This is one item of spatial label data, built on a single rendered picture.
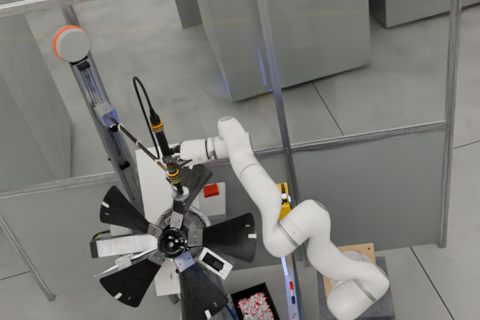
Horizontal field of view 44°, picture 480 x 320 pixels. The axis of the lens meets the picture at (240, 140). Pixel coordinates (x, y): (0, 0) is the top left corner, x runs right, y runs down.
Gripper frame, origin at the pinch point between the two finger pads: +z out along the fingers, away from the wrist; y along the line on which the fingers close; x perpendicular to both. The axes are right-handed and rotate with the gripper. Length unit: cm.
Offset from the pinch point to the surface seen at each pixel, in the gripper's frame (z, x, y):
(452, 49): -127, -20, 69
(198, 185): -5.4, -27.3, 10.9
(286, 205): -39, -58, 22
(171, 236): 9.3, -40.8, -2.8
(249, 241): -22, -50, -4
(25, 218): 113, -88, 71
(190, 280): 5, -59, -12
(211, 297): -2, -68, -16
